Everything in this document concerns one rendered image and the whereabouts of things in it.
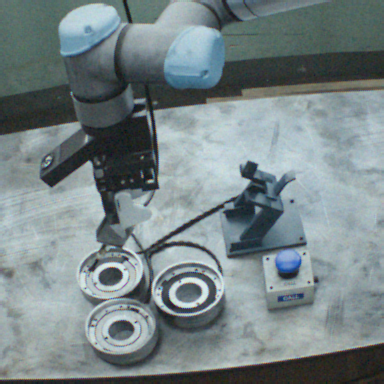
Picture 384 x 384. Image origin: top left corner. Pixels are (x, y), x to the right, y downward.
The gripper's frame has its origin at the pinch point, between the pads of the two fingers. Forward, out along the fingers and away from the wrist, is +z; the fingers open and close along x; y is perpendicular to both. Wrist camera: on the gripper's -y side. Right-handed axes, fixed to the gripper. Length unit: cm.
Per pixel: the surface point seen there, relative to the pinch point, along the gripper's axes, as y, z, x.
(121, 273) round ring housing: -1.5, 11.2, 0.3
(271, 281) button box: 20.3, 8.7, -7.6
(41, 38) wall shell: -37, 59, 158
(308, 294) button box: 25.6, 10.7, -9.8
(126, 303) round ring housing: -0.9, 9.9, -6.7
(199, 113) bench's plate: 14.1, 13.2, 38.3
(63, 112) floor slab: -35, 93, 154
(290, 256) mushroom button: 23.5, 5.7, -6.1
